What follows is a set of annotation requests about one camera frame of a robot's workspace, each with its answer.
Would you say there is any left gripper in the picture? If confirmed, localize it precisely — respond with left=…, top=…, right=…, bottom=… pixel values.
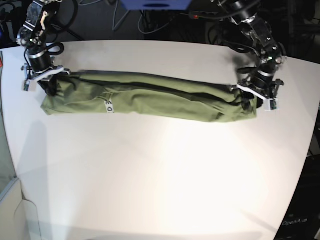
left=230, top=74, right=285, bottom=111

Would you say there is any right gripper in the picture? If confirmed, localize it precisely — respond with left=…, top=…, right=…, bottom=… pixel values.
left=21, top=64, right=71, bottom=97

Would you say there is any green T-shirt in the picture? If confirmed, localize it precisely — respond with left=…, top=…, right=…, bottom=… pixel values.
left=41, top=71, right=257, bottom=123

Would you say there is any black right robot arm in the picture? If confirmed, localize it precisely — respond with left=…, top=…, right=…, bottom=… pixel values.
left=16, top=0, right=71, bottom=97

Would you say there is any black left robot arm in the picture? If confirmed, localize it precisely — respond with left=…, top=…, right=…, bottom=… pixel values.
left=217, top=0, right=286, bottom=112

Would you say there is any black power strip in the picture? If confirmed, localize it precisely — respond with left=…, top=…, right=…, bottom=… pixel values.
left=188, top=11, right=233, bottom=20

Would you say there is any blue box overhead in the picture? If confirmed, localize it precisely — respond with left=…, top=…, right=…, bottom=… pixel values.
left=121, top=0, right=192, bottom=11

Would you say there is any black OpenArm base box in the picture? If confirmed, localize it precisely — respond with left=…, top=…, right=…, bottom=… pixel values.
left=274, top=157, right=320, bottom=240

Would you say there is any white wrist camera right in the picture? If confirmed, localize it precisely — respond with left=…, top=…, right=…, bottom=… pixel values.
left=23, top=79, right=38, bottom=92

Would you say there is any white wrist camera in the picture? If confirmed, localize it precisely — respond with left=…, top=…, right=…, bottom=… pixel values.
left=23, top=79, right=38, bottom=92
left=263, top=98, right=278, bottom=112

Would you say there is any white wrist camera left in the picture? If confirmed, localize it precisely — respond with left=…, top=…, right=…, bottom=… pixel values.
left=263, top=98, right=278, bottom=112

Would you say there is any white cable on floor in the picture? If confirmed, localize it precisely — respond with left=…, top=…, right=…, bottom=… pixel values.
left=111, top=0, right=133, bottom=32

